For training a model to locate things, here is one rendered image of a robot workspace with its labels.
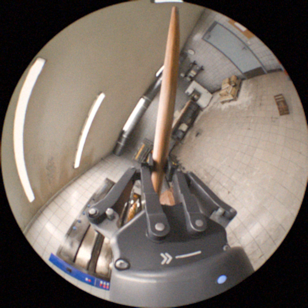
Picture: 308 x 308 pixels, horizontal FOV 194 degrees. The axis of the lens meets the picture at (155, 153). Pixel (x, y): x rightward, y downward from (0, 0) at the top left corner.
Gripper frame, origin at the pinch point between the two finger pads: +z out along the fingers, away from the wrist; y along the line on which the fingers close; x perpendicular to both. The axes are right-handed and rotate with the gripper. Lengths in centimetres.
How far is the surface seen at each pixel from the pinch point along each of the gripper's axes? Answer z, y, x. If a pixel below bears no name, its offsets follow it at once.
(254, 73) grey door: 125, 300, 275
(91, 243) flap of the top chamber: 11, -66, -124
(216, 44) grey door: 158, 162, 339
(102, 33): 29, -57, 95
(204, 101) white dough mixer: 391, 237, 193
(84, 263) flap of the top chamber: -23, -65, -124
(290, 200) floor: -36, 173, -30
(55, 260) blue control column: -45, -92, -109
